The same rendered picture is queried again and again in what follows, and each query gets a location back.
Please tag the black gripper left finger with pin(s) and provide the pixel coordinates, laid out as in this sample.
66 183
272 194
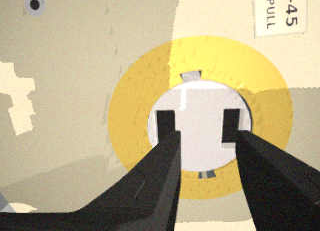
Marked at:
145 199

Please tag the white cylinder with two slots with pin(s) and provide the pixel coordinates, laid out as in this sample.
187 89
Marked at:
207 114

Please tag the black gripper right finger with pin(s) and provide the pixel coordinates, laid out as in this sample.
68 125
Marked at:
283 193

